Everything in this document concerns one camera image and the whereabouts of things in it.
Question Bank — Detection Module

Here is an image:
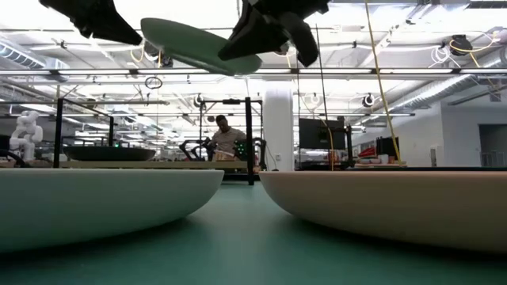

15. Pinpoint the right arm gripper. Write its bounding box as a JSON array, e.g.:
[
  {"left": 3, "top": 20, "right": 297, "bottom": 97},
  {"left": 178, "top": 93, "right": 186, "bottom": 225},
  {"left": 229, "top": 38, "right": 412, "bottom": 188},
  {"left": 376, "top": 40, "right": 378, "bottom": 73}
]
[{"left": 218, "top": 0, "right": 330, "bottom": 68}]

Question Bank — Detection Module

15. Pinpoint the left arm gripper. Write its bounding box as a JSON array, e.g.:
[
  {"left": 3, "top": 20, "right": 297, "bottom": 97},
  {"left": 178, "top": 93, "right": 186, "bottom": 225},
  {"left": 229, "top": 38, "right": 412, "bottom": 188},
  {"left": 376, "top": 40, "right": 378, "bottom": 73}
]
[{"left": 38, "top": 0, "right": 143, "bottom": 46}]

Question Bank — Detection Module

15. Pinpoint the green round plate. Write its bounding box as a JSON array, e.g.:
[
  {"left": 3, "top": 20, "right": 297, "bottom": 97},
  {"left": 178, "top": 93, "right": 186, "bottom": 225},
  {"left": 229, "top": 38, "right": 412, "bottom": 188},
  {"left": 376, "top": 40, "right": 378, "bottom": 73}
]
[{"left": 140, "top": 17, "right": 263, "bottom": 77}]

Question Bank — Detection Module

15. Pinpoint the dark round plate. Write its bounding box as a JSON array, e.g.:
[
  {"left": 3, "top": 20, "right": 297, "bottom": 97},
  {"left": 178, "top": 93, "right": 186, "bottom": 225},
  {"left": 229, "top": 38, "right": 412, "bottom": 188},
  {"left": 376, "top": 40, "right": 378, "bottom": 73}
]
[{"left": 63, "top": 146, "right": 157, "bottom": 162}]

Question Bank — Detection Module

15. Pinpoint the beige bowl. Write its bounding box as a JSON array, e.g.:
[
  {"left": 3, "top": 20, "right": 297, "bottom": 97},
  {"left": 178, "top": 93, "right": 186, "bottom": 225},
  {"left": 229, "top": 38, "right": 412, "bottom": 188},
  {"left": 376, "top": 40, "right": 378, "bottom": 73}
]
[{"left": 259, "top": 170, "right": 507, "bottom": 254}]

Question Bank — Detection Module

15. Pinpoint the white round pillar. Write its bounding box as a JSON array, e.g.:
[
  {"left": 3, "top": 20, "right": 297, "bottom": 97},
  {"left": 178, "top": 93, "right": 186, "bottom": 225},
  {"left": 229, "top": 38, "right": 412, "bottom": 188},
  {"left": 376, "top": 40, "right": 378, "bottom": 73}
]
[{"left": 263, "top": 81, "right": 295, "bottom": 172}]

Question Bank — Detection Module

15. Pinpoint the long ceiling light strip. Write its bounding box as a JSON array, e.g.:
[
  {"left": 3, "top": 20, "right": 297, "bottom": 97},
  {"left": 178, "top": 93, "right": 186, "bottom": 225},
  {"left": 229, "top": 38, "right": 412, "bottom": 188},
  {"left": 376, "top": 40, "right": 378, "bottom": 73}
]
[{"left": 0, "top": 67, "right": 507, "bottom": 76}]

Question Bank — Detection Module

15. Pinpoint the large black monitor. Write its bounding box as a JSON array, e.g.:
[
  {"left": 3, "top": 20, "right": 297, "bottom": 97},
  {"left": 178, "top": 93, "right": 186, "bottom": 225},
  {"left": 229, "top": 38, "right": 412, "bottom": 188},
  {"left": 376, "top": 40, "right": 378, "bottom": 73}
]
[{"left": 298, "top": 117, "right": 347, "bottom": 150}]

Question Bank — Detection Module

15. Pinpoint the person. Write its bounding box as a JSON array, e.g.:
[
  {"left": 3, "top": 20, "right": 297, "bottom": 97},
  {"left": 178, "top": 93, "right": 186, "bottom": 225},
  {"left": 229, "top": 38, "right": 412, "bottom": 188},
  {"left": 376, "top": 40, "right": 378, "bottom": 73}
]
[{"left": 209, "top": 114, "right": 247, "bottom": 162}]

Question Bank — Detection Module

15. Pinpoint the green lit device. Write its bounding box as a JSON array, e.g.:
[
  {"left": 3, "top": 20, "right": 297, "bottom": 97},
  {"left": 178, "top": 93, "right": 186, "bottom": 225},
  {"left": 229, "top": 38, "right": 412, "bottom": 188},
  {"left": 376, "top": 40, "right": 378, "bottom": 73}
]
[{"left": 234, "top": 141, "right": 249, "bottom": 162}]

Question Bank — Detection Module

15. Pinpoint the white robot figure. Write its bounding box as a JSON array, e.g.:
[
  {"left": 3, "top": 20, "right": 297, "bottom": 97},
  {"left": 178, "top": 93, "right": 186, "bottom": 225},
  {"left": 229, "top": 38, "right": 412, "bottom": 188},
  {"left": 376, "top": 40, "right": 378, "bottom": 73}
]
[{"left": 8, "top": 109, "right": 44, "bottom": 162}]

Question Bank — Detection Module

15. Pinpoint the small black monitor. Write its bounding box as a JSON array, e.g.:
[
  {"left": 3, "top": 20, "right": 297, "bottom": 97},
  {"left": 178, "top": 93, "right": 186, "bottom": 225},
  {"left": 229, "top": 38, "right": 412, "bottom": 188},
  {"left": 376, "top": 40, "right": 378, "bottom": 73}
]
[{"left": 375, "top": 136, "right": 400, "bottom": 162}]

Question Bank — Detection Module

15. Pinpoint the green table mat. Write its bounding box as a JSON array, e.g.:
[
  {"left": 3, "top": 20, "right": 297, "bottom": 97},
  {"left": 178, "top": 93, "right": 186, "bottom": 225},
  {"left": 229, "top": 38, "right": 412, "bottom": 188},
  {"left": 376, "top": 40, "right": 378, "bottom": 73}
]
[{"left": 0, "top": 180, "right": 507, "bottom": 285}]

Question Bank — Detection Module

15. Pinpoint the black cable with loop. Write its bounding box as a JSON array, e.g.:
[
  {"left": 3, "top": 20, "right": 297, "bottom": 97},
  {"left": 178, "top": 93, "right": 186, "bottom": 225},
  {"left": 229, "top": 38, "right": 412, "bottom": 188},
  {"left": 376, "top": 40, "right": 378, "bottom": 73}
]
[{"left": 314, "top": 22, "right": 332, "bottom": 127}]

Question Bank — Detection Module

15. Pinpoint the hanging black cable ring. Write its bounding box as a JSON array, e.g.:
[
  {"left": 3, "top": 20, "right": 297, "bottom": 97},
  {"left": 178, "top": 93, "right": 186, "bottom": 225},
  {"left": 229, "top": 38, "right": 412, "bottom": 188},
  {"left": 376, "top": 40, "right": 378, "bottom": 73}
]
[{"left": 144, "top": 75, "right": 164, "bottom": 90}]

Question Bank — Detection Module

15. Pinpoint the orange hanging cable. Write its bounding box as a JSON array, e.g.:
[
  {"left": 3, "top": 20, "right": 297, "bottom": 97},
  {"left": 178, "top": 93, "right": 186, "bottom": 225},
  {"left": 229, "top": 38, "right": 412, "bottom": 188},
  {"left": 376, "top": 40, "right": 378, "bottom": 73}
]
[{"left": 319, "top": 117, "right": 336, "bottom": 172}]

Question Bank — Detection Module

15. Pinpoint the yellow cable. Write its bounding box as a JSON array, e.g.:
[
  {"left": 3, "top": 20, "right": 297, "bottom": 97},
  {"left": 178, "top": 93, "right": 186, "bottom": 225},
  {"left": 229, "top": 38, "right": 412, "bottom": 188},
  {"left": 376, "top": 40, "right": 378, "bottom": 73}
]
[{"left": 363, "top": 0, "right": 403, "bottom": 164}]

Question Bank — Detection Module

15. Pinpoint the black aluminium table frame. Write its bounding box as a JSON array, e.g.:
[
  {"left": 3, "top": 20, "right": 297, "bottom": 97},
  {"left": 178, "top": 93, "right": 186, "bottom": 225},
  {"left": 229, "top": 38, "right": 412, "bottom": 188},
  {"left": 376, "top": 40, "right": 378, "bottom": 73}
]
[{"left": 222, "top": 173, "right": 261, "bottom": 182}]

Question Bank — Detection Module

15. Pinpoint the silver ventilation duct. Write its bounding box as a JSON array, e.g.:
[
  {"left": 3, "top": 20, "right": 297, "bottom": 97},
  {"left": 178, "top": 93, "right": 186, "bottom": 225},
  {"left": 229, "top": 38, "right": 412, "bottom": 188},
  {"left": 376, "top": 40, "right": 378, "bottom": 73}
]
[{"left": 390, "top": 47, "right": 507, "bottom": 114}]

